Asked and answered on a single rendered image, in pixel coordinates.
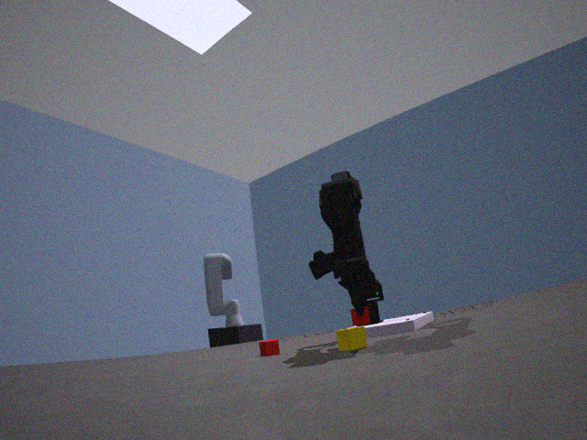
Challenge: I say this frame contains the yellow cube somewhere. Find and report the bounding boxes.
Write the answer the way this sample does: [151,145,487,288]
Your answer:
[336,326,368,351]

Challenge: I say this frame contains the red cube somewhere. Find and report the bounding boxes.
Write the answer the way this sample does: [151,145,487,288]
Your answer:
[350,306,371,326]
[259,340,280,357]

